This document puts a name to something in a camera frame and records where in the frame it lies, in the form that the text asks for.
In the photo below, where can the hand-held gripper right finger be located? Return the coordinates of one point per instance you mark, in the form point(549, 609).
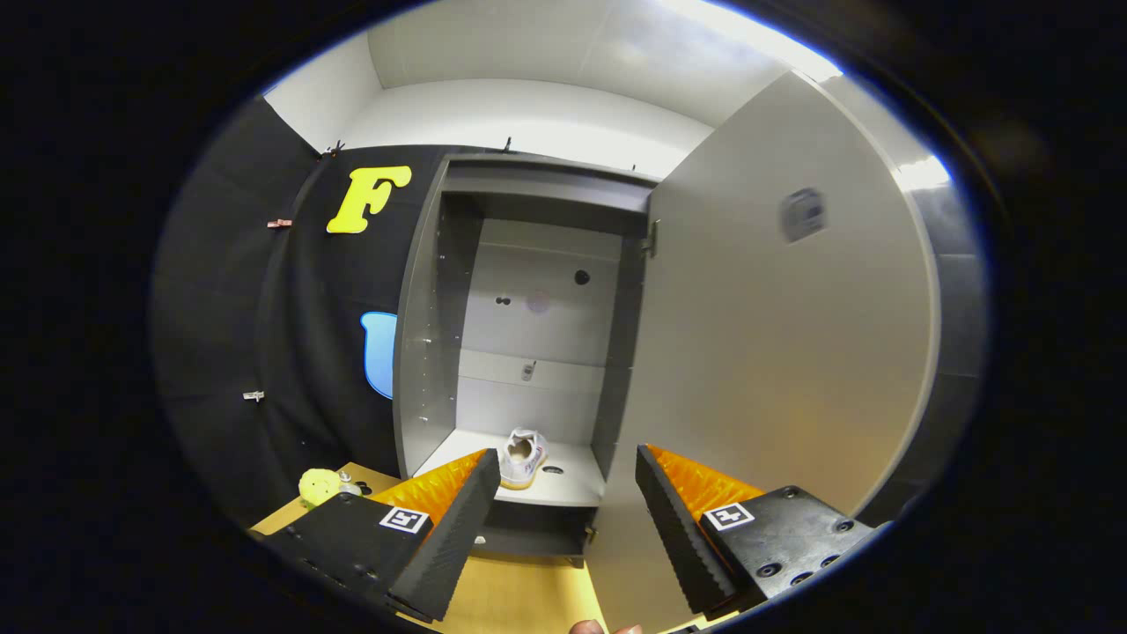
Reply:
point(682, 537)

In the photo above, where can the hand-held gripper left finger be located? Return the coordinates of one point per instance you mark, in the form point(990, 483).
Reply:
point(453, 537)

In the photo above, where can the white shoe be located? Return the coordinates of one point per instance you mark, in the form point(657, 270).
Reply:
point(522, 458)

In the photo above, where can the grey shoe cabinet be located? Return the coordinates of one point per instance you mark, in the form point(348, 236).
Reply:
point(546, 335)

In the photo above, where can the green drink bottle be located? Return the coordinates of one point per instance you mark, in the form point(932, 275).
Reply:
point(347, 482)

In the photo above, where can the yellow pineapple plush toy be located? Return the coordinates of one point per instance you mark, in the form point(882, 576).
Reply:
point(317, 487)

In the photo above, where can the black backdrop cloth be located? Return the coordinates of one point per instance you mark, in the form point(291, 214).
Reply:
point(229, 308)

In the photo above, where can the ceiling light panel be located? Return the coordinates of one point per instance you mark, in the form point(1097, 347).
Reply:
point(923, 172)

